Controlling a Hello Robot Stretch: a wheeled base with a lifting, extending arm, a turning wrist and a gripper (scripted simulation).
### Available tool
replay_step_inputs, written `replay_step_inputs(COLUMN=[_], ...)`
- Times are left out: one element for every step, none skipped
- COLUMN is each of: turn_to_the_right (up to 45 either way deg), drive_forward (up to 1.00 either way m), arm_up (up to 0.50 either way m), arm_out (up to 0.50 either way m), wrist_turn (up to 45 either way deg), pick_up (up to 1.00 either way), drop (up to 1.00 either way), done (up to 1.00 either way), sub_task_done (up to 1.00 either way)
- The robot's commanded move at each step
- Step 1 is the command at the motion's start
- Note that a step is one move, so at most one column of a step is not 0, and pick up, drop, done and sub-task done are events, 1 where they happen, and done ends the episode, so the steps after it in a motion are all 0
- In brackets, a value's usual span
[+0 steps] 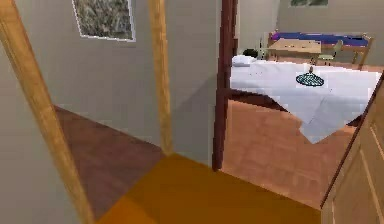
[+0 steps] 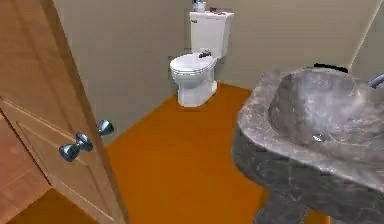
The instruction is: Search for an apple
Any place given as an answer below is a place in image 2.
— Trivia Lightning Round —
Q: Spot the brown wooden room door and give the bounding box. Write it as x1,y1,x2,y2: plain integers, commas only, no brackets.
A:
0,0,131,224

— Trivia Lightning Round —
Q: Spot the silver round door knob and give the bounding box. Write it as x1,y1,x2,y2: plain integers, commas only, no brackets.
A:
96,119,115,137
58,132,94,163

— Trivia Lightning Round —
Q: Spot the white toilet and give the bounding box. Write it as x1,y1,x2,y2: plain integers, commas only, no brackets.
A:
169,10,235,108

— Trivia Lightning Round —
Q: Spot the grey marble sink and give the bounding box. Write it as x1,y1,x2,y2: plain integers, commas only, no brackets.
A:
231,66,384,224

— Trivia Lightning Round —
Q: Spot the blue spray bottle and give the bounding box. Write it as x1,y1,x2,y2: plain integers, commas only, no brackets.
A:
192,0,208,14

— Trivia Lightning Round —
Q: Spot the silver sink faucet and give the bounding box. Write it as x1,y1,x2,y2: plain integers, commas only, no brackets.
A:
367,73,384,90

